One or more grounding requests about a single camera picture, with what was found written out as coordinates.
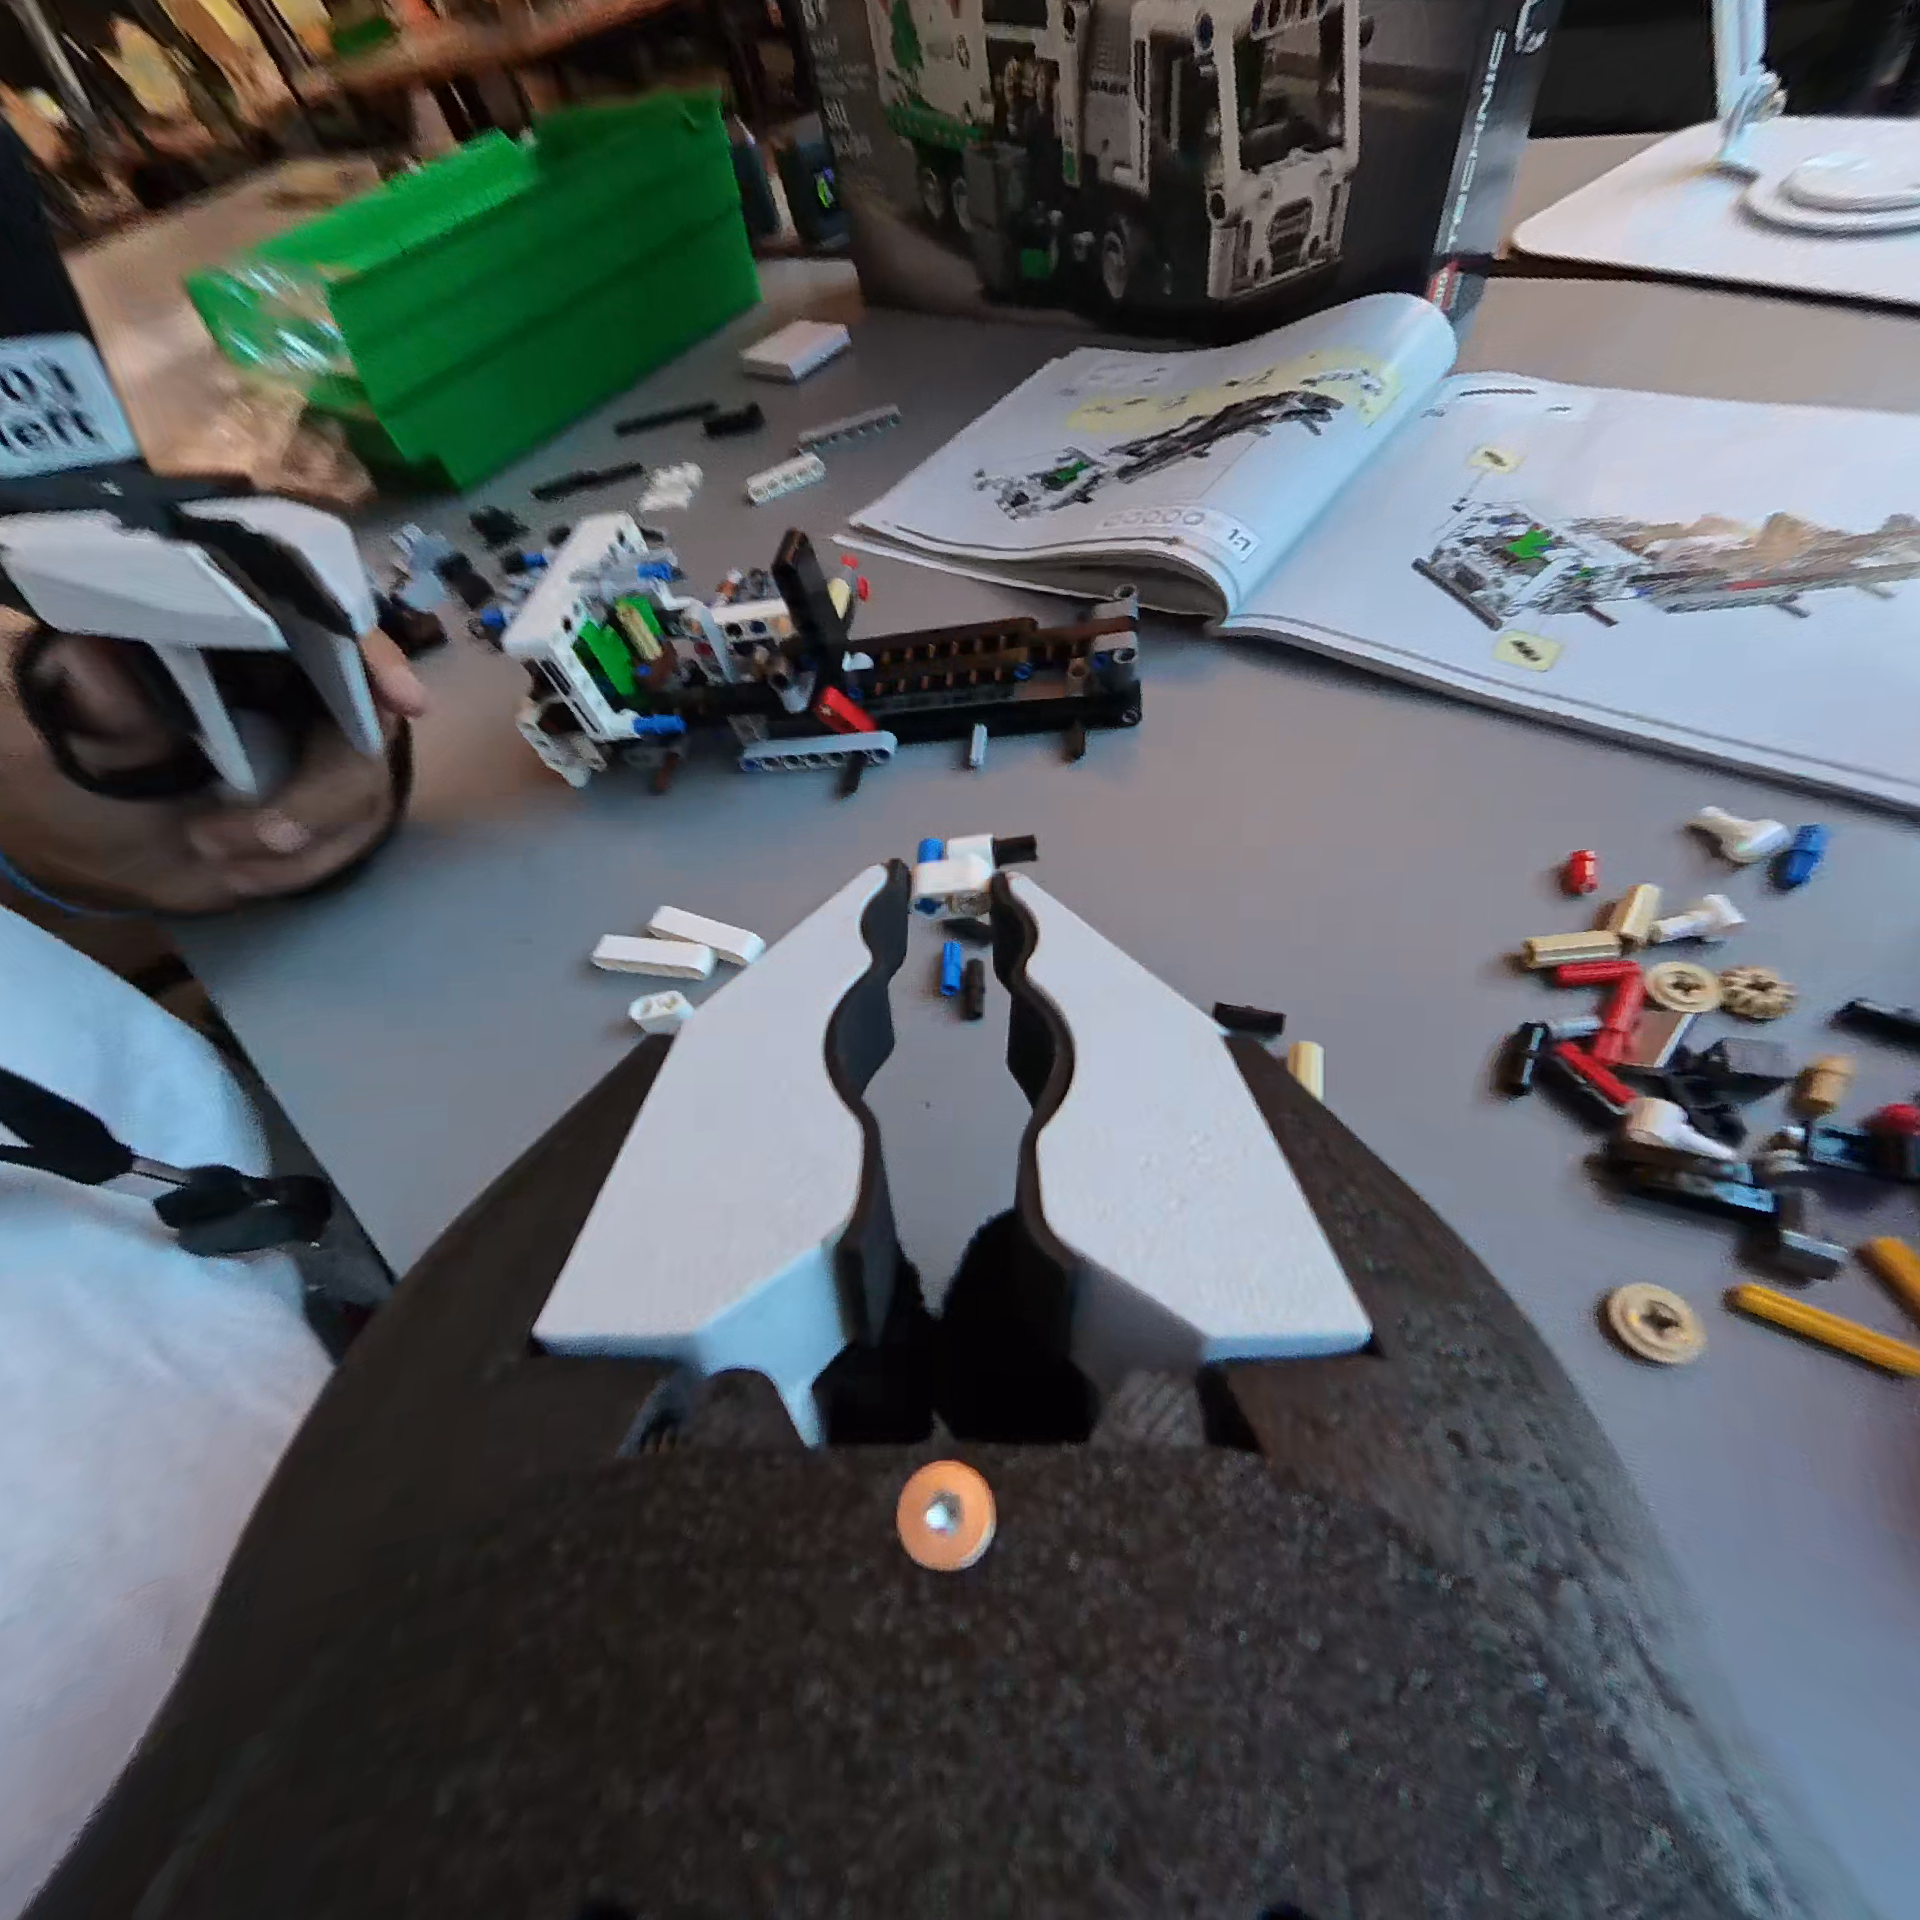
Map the pile of loose lego pieces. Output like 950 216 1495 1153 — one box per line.
1498 802 1920 1277

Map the thin blue cord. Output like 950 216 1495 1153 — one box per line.
0 853 113 920

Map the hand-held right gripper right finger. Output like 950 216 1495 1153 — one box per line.
989 873 1375 1394

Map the person in white shirt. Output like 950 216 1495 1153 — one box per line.
0 900 337 1906

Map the white desk lamp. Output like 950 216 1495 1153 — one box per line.
1710 0 1920 233

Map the white lego plate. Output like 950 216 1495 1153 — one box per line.
738 319 854 384

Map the person's left hand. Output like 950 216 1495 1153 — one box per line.
0 621 429 920

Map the cluster of dark lego pieces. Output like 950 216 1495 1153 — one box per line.
381 502 559 649

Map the green plastic bin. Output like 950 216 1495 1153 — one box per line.
186 88 763 494

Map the small white-blue brick assembly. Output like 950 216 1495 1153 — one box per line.
911 832 1040 920

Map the light grey board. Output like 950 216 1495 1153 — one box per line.
1506 112 1920 313

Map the lego truck model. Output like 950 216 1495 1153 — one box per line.
503 509 1145 797

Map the tan lego disc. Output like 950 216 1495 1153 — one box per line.
1601 1282 1710 1367

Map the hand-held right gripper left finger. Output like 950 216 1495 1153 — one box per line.
533 861 915 1444

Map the clear plastic bag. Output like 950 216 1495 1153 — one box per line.
194 256 365 408

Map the lego instruction booklet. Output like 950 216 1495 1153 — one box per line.
839 293 1920 812

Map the black chest harness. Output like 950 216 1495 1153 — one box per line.
0 1064 335 1260

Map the lego set box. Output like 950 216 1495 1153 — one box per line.
801 0 1560 337

